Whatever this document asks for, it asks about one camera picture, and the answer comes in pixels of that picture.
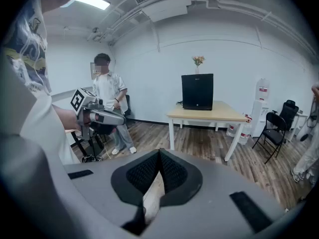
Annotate ceiling air conditioner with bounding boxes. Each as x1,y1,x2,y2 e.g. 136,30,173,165
134,0,192,22

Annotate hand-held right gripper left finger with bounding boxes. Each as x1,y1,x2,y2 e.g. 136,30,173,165
64,148,162,237

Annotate clear dispenser water bottle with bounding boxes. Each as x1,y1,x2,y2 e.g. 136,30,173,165
254,78,270,102

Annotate person's left hand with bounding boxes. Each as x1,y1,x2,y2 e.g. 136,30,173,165
81,112,92,127

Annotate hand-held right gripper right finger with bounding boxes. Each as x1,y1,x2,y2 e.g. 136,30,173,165
146,148,285,239

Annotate rectangular ceiling light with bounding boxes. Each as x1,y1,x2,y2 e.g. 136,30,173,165
59,0,111,10

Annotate white water dispenser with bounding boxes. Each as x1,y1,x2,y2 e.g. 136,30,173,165
250,100,270,138

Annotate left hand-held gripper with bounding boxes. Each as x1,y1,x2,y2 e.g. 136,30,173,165
70,88,127,140

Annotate person's left forearm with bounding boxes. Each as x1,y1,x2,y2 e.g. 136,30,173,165
53,104,82,132

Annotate clear water jug red cap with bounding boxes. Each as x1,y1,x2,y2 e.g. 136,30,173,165
226,122,237,137
236,113,253,145

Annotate black folding chair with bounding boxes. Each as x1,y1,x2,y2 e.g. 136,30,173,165
252,112,288,164

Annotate black mesh office chair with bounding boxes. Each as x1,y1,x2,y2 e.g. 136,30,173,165
272,100,300,132

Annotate wooden desk black legs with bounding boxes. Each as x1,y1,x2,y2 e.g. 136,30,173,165
65,129,105,163

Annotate black mini fridge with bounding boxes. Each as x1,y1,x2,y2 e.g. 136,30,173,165
181,73,214,111

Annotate light wooden table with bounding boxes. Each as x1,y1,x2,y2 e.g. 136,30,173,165
166,100,250,162

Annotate person's white printed t-shirt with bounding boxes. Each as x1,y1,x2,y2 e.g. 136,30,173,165
0,0,80,165

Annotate white desk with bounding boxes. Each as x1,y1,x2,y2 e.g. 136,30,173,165
289,110,310,142

